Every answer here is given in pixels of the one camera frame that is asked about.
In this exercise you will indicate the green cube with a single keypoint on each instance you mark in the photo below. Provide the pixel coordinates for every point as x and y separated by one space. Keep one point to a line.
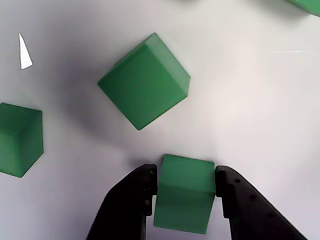
17 142
143 85
310 5
185 195

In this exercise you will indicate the white round plate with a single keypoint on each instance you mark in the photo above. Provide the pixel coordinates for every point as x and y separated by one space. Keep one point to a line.
250 112

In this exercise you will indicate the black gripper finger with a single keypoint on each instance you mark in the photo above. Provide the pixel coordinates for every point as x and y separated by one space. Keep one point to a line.
252 220
122 215

